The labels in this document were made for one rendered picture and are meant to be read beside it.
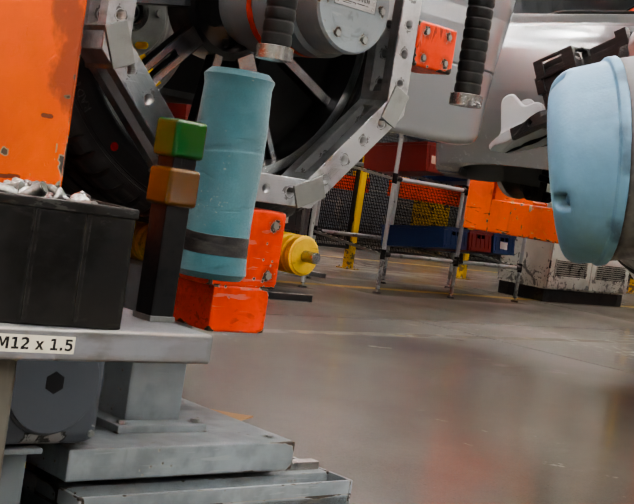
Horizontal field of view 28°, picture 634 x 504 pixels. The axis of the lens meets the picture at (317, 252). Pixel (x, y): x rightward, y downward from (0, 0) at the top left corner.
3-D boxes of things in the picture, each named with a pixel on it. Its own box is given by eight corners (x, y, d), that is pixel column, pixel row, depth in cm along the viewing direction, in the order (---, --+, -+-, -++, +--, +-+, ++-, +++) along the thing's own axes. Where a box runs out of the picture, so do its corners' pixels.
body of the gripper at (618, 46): (561, 75, 149) (651, 35, 141) (577, 143, 147) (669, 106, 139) (525, 64, 143) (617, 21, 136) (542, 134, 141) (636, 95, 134)
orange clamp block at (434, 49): (377, 63, 194) (416, 73, 200) (414, 65, 189) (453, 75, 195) (384, 18, 194) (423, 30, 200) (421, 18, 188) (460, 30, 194)
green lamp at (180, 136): (181, 158, 133) (187, 121, 133) (204, 162, 130) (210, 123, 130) (150, 153, 130) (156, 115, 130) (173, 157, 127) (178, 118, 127)
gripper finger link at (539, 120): (524, 130, 148) (587, 103, 142) (527, 144, 147) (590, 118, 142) (502, 124, 144) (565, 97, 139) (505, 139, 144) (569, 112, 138)
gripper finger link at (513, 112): (483, 112, 152) (547, 83, 146) (493, 158, 150) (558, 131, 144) (468, 108, 149) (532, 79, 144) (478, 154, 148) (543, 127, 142)
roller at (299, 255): (205, 250, 203) (210, 215, 202) (328, 280, 181) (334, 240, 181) (176, 248, 199) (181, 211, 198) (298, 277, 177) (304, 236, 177)
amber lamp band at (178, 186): (174, 205, 133) (180, 168, 133) (197, 209, 130) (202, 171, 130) (143, 201, 130) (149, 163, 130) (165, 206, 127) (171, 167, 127)
